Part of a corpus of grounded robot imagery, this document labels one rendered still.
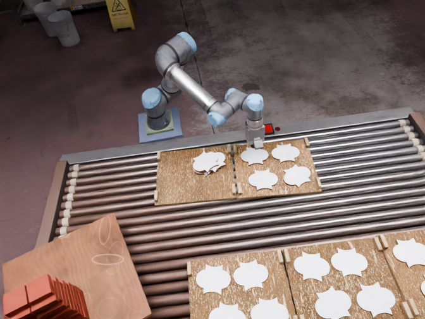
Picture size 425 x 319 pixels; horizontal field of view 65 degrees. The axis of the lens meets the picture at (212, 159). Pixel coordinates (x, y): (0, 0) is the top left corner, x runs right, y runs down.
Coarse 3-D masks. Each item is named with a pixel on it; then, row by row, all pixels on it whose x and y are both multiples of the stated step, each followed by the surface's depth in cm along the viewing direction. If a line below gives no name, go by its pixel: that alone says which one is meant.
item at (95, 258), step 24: (72, 240) 148; (96, 240) 147; (120, 240) 146; (24, 264) 143; (48, 264) 142; (72, 264) 141; (96, 264) 140; (120, 264) 139; (96, 288) 133; (120, 288) 132; (96, 312) 127; (120, 312) 126; (144, 312) 126
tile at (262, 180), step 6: (252, 174) 173; (258, 174) 173; (264, 174) 173; (270, 174) 172; (252, 180) 171; (258, 180) 170; (264, 180) 170; (270, 180) 170; (276, 180) 169; (252, 186) 170; (258, 186) 168; (264, 186) 168; (270, 186) 168
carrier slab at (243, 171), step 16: (272, 144) 187; (304, 144) 184; (240, 160) 181; (272, 160) 179; (304, 160) 178; (240, 176) 175; (256, 192) 167; (272, 192) 167; (288, 192) 166; (304, 192) 165; (320, 192) 166
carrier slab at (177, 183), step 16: (176, 160) 185; (192, 160) 184; (160, 176) 179; (176, 176) 178; (192, 176) 178; (208, 176) 177; (224, 176) 176; (160, 192) 173; (176, 192) 172; (192, 192) 171; (208, 192) 170; (224, 192) 169
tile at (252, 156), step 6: (252, 150) 184; (258, 150) 183; (264, 150) 183; (246, 156) 181; (252, 156) 181; (258, 156) 180; (264, 156) 180; (246, 162) 180; (252, 162) 178; (258, 162) 178
